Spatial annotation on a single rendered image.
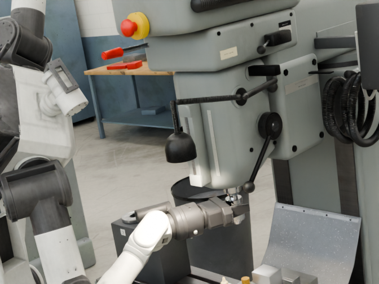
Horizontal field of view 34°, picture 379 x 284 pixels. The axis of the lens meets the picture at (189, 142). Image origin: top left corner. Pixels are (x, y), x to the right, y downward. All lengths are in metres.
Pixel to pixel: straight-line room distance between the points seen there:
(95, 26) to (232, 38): 7.55
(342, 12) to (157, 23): 0.67
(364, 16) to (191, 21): 0.43
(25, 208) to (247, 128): 0.56
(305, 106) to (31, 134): 0.72
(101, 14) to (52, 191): 7.41
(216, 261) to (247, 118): 2.26
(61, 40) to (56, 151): 7.36
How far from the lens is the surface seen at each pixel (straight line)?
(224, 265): 3.76
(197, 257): 3.78
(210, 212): 1.64
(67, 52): 8.94
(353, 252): 1.95
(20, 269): 1.95
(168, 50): 1.53
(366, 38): 1.58
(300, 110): 1.70
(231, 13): 1.47
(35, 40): 1.73
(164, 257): 1.98
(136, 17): 1.42
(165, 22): 1.38
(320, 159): 1.96
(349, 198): 1.94
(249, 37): 1.53
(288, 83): 1.65
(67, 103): 1.52
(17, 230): 1.93
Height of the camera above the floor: 1.86
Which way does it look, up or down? 15 degrees down
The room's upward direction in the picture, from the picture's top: 9 degrees counter-clockwise
